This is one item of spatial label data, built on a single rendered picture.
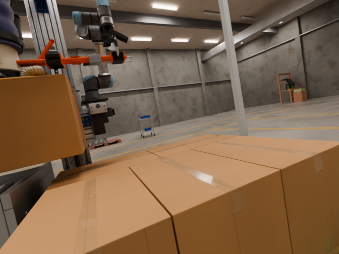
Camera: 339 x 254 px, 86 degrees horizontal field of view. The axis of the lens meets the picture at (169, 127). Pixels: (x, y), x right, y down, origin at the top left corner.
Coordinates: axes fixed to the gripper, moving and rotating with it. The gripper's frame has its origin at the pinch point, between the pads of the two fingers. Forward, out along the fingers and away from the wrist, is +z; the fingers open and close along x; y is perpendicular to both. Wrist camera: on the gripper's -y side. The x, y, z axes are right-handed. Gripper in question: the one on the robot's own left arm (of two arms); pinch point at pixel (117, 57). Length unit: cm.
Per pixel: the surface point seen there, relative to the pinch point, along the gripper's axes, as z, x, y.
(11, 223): 70, 34, 58
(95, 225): 66, 68, 27
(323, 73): -18, -577, -1349
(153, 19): -410, -696, -327
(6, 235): 74, 34, 61
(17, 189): 60, 26, 57
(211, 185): 67, 71, -7
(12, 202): 63, 33, 57
